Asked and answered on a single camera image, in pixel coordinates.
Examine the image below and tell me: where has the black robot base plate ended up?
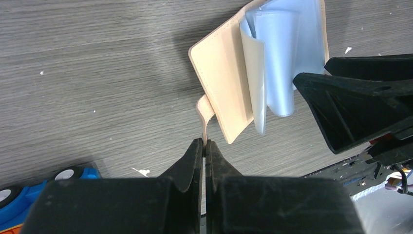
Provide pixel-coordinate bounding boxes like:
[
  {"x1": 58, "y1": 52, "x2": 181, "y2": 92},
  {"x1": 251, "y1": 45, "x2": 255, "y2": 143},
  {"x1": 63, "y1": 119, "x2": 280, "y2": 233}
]
[{"x1": 304, "y1": 155, "x2": 387, "y2": 195}]

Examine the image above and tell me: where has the blue yellow toy car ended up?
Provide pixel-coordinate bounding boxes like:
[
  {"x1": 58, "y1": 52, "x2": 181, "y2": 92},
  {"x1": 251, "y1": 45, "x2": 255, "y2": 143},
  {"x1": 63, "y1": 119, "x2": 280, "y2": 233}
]
[{"x1": 0, "y1": 166, "x2": 100, "y2": 234}]

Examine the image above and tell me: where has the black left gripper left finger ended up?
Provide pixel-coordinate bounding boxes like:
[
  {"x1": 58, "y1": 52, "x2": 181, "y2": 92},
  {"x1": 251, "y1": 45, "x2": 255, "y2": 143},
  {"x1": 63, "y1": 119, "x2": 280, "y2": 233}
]
[{"x1": 21, "y1": 138, "x2": 203, "y2": 234}]

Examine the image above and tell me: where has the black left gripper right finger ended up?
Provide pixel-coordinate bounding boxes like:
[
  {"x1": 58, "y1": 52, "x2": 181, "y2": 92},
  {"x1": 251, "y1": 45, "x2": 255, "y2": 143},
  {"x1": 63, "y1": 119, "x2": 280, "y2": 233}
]
[{"x1": 205, "y1": 140, "x2": 364, "y2": 234}]

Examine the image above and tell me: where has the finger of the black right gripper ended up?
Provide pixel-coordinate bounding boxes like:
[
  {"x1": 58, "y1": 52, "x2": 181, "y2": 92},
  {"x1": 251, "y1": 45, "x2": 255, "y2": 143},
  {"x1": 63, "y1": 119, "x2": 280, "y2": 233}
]
[
  {"x1": 293, "y1": 73, "x2": 413, "y2": 154},
  {"x1": 324, "y1": 54, "x2": 413, "y2": 81}
]

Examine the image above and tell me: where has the beige leather card holder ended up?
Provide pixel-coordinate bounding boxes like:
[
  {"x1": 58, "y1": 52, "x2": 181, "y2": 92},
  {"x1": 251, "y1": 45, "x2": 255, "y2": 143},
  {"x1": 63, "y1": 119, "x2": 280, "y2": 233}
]
[{"x1": 188, "y1": 0, "x2": 329, "y2": 144}]

